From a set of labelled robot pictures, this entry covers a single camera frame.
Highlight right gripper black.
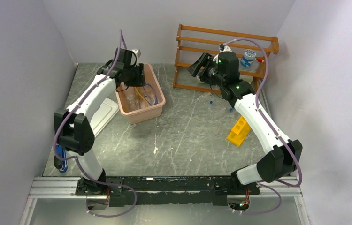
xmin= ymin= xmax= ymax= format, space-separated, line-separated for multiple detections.
xmin=186 ymin=52 xmax=225 ymax=87

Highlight amber rubber tubing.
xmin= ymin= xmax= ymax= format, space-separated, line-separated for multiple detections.
xmin=134 ymin=87 xmax=147 ymax=109

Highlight blue safety glasses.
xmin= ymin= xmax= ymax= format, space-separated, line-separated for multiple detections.
xmin=143 ymin=82 xmax=158 ymax=106

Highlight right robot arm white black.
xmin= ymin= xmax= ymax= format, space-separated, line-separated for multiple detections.
xmin=187 ymin=52 xmax=303 ymax=194

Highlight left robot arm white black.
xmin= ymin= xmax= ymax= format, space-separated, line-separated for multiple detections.
xmin=53 ymin=48 xmax=146 ymax=195

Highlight wooden shelf rack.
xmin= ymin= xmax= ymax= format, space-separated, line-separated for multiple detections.
xmin=173 ymin=24 xmax=280 ymax=94

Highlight pink plastic bin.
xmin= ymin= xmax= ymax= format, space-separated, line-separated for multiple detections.
xmin=116 ymin=63 xmax=166 ymax=124

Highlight white bin lid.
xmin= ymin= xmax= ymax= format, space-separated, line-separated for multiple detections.
xmin=90 ymin=98 xmax=119 ymax=137

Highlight blue white jar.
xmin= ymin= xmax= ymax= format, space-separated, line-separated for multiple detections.
xmin=240 ymin=49 xmax=256 ymax=67

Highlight red capped tube on shelf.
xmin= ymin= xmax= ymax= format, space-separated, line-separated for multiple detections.
xmin=255 ymin=58 xmax=265 ymax=63

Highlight yellow test tube rack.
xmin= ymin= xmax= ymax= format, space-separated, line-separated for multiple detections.
xmin=226 ymin=116 xmax=251 ymax=147

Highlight blue tool at table edge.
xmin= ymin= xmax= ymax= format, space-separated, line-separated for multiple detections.
xmin=54 ymin=144 xmax=69 ymax=173

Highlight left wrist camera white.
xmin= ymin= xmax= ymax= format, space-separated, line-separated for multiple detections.
xmin=131 ymin=49 xmax=141 ymax=59

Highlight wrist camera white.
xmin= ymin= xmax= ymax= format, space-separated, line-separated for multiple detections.
xmin=219 ymin=44 xmax=232 ymax=53
xmin=131 ymin=49 xmax=141 ymax=59

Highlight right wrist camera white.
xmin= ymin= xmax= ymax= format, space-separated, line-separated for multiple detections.
xmin=219 ymin=44 xmax=232 ymax=53

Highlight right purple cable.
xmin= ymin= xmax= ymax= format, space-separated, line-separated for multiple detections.
xmin=224 ymin=38 xmax=303 ymax=217

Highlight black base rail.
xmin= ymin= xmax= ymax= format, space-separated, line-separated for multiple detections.
xmin=75 ymin=175 xmax=260 ymax=207

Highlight aluminium frame rail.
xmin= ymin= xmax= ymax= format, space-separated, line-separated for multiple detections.
xmin=20 ymin=177 xmax=310 ymax=225

